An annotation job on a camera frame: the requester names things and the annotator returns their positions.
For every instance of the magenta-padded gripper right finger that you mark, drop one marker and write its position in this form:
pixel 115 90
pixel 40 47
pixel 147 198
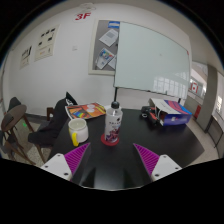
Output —
pixel 148 158

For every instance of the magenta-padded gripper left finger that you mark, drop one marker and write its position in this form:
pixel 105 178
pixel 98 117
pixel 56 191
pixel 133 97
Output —
pixel 74 158

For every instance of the clear bottle with white label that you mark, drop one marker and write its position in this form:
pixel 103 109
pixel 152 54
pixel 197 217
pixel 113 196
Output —
pixel 113 125

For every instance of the flat round red coaster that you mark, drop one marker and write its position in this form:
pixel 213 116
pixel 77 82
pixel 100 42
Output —
pixel 104 141

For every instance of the black jacket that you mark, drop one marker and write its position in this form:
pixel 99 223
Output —
pixel 53 121

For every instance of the black and red tool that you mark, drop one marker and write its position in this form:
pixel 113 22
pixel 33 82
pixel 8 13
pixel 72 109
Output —
pixel 149 115

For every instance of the blue and white cardboard box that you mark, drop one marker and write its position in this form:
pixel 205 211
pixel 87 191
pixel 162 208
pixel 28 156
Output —
pixel 175 116

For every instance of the wooden chair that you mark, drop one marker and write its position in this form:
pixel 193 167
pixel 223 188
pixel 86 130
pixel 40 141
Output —
pixel 50 112

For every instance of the dark grey chair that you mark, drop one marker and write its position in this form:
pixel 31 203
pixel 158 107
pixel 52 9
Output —
pixel 13 102

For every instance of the red flag picture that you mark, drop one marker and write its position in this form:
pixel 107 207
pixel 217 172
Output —
pixel 194 87

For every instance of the large whiteboard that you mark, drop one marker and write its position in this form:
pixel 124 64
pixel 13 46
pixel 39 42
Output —
pixel 150 56

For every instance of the red floor number sign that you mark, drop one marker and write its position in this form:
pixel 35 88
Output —
pixel 82 16

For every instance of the white ceiling device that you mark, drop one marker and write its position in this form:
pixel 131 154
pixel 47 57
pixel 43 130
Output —
pixel 87 8

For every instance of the small wall poster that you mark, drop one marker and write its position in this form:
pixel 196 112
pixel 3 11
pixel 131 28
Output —
pixel 26 56

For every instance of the large wall poster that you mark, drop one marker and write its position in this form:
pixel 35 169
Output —
pixel 46 43

